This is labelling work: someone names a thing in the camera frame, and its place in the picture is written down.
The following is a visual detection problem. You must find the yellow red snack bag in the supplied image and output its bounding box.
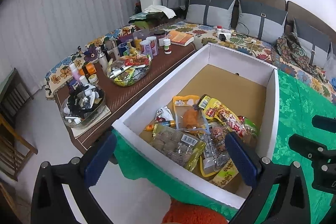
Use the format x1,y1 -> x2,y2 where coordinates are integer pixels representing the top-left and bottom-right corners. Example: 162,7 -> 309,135
198,94 -> 259,139

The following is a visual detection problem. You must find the brown dumpling snack pack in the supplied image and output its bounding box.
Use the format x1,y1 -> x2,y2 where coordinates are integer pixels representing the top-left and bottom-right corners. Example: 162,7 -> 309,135
150,124 -> 206,172

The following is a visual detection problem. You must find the orange snack pouch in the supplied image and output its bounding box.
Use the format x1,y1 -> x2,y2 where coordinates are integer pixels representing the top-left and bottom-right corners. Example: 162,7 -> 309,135
173,95 -> 210,134

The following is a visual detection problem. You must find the glass bowl of snacks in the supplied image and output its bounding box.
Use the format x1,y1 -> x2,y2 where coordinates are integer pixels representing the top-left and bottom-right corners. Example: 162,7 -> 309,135
106,55 -> 152,87

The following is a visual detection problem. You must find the wooden chair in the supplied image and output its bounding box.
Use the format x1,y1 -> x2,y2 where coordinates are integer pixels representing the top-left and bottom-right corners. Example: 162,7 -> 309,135
1,68 -> 38,181

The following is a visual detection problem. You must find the green patterned bedspread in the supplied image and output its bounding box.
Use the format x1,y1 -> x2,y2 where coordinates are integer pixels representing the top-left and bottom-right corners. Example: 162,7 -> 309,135
112,69 -> 336,224

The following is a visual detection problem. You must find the brown low table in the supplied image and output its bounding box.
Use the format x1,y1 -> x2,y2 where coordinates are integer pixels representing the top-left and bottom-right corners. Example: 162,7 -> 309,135
67,43 -> 197,154

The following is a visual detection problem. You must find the glass bowl of cosmetics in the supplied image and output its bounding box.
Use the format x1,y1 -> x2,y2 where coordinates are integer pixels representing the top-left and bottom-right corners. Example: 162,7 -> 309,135
60,84 -> 106,128

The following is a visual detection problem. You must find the grey pillow right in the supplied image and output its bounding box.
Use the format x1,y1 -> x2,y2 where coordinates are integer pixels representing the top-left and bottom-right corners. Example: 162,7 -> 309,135
293,18 -> 333,68

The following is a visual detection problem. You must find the grey pillow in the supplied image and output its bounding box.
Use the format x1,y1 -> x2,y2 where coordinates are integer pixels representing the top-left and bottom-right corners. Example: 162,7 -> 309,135
293,18 -> 333,68
235,0 -> 288,45
185,0 -> 236,29

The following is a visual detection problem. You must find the dark floral cloth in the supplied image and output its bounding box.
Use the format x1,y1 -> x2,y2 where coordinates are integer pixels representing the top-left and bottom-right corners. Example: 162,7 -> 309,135
271,32 -> 325,82

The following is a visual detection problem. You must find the white cardboard box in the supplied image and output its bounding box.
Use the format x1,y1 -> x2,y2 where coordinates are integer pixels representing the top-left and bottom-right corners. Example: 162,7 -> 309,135
113,44 -> 280,213

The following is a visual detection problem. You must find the grey pillow middle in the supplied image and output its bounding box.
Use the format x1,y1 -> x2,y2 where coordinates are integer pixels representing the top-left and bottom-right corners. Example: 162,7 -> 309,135
235,0 -> 288,45

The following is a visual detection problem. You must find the pink canister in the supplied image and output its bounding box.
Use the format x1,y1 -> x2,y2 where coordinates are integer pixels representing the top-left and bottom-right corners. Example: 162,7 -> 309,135
146,36 -> 158,56

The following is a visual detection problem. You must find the grey pillow left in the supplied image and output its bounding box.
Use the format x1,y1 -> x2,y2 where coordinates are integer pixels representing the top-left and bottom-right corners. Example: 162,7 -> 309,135
185,0 -> 236,29

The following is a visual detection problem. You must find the orange book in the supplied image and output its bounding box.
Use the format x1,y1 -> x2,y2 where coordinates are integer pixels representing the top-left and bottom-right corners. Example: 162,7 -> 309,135
167,30 -> 194,47

